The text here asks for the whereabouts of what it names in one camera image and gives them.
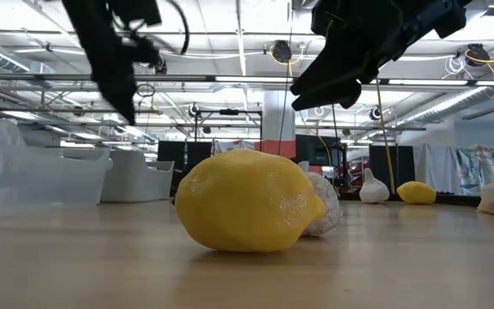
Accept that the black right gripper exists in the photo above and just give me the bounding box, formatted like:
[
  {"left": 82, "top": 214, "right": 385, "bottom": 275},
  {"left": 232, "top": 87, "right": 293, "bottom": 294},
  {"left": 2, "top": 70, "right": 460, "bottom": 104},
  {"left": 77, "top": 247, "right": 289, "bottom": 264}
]
[{"left": 289, "top": 0, "right": 473, "bottom": 112}]

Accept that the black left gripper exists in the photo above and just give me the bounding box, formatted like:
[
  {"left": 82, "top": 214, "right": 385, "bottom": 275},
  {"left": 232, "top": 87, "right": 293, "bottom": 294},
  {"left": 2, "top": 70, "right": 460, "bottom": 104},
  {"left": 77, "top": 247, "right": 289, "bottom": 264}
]
[{"left": 61, "top": 0, "right": 163, "bottom": 125}]

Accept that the yellow plastic lemon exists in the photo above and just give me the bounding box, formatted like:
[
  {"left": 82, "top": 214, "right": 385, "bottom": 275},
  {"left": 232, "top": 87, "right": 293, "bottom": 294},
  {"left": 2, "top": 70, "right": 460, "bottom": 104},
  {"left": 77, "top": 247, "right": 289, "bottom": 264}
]
[
  {"left": 396, "top": 180, "right": 437, "bottom": 205},
  {"left": 174, "top": 148, "right": 328, "bottom": 253}
]

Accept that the black monitor screen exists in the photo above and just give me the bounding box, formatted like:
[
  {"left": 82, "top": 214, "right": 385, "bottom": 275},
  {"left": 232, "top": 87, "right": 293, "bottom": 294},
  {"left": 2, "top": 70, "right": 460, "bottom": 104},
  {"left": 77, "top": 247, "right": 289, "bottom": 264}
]
[{"left": 295, "top": 134, "right": 343, "bottom": 167}]

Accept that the white column orange band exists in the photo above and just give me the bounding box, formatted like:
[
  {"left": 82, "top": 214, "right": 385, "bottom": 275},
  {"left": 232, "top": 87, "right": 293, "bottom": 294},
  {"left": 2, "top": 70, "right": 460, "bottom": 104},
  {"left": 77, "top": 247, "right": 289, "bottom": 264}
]
[{"left": 262, "top": 89, "right": 298, "bottom": 159}]

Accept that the ceiling light strip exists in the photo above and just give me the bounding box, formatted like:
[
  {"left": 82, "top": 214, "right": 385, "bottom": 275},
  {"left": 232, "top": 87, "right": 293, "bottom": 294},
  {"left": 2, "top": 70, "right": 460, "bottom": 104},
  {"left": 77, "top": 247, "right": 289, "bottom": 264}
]
[
  {"left": 214, "top": 76, "right": 293, "bottom": 83},
  {"left": 387, "top": 78, "right": 494, "bottom": 87}
]

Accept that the black partition panel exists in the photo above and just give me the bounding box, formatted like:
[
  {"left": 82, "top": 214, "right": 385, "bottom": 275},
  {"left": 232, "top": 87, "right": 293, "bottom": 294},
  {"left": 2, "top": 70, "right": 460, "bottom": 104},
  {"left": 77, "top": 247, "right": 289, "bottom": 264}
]
[
  {"left": 186, "top": 140, "right": 213, "bottom": 173},
  {"left": 369, "top": 144, "right": 416, "bottom": 193},
  {"left": 157, "top": 140, "right": 187, "bottom": 190}
]

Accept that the grey plastic bin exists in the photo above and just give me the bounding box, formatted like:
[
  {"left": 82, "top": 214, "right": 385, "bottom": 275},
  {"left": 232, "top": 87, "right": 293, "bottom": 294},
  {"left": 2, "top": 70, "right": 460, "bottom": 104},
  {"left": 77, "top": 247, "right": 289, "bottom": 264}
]
[{"left": 99, "top": 149, "right": 176, "bottom": 204}]

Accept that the black metal gantry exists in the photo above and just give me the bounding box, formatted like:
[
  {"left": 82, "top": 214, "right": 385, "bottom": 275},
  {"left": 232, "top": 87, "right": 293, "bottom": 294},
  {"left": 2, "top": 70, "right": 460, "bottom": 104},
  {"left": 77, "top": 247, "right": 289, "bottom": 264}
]
[{"left": 194, "top": 109, "right": 263, "bottom": 152}]

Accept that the clear plastic bin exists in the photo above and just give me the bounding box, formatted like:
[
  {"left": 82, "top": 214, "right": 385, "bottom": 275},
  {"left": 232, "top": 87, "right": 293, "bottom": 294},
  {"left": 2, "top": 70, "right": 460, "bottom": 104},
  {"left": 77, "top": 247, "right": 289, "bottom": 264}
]
[{"left": 0, "top": 114, "right": 114, "bottom": 205}]

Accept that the white hanging cloth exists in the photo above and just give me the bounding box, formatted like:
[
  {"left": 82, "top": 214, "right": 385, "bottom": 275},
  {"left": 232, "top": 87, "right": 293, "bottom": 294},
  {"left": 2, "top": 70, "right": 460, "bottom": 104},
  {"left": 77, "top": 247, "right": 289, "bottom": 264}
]
[{"left": 413, "top": 143, "right": 461, "bottom": 194}]

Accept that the leaf-printed hanging cloth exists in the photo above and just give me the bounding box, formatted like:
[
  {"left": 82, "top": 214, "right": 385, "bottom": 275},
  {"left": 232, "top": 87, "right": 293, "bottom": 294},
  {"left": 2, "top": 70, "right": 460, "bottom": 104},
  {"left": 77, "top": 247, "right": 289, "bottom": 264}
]
[{"left": 456, "top": 143, "right": 494, "bottom": 185}]

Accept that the yellow power cable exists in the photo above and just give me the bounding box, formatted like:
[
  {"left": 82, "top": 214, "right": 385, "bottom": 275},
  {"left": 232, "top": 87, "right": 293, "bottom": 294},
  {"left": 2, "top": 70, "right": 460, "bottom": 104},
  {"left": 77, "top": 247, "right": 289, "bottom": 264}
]
[{"left": 374, "top": 76, "right": 397, "bottom": 195}]

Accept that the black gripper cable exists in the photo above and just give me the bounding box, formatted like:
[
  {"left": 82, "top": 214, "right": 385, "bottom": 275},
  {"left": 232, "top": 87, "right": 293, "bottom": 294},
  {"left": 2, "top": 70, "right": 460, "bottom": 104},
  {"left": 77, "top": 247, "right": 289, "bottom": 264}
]
[{"left": 160, "top": 0, "right": 190, "bottom": 56}]

